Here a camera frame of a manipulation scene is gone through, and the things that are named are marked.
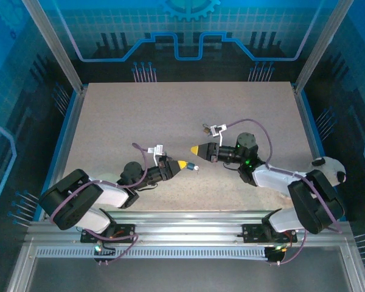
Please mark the blue padlock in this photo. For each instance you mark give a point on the blue padlock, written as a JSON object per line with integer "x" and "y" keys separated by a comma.
{"x": 190, "y": 166}

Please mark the brass padlock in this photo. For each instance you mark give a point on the brass padlock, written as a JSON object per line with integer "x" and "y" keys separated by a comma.
{"x": 205, "y": 130}

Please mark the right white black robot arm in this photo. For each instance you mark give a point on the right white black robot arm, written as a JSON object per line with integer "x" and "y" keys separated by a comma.
{"x": 273, "y": 179}

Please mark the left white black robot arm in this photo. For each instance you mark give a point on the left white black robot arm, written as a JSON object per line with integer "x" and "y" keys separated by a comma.
{"x": 109, "y": 193}

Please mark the blue table edge strip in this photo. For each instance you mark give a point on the blue table edge strip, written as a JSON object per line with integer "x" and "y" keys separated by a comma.
{"x": 64, "y": 129}
{"x": 312, "y": 127}

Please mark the white plush dog toy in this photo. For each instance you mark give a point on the white plush dog toy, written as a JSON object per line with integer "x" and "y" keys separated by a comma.
{"x": 333, "y": 168}

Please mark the black controller box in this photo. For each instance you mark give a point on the black controller box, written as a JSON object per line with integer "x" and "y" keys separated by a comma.
{"x": 275, "y": 255}
{"x": 105, "y": 250}

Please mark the grey metal panel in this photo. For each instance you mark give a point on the grey metal panel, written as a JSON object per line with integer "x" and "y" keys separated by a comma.
{"x": 185, "y": 276}

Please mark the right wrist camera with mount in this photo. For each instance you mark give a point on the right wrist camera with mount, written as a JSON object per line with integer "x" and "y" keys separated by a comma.
{"x": 214, "y": 130}

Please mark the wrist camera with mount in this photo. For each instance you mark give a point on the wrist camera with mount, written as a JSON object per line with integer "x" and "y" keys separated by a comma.
{"x": 158, "y": 149}
{"x": 214, "y": 130}

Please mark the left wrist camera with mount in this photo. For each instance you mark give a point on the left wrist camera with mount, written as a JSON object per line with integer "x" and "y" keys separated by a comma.
{"x": 158, "y": 149}

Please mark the aluminium mounting rail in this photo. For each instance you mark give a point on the aluminium mounting rail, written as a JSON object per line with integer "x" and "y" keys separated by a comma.
{"x": 185, "y": 225}

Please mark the aluminium table side rail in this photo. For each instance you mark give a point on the aluminium table side rail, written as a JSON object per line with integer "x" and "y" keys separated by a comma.
{"x": 305, "y": 127}
{"x": 72, "y": 127}

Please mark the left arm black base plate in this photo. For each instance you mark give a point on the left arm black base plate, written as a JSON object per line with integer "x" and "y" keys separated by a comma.
{"x": 126, "y": 232}

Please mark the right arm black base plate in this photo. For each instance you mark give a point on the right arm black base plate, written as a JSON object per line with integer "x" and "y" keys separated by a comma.
{"x": 252, "y": 232}

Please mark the aluminium frame post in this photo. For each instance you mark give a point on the aluminium frame post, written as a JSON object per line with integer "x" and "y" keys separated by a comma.
{"x": 54, "y": 48}
{"x": 322, "y": 45}

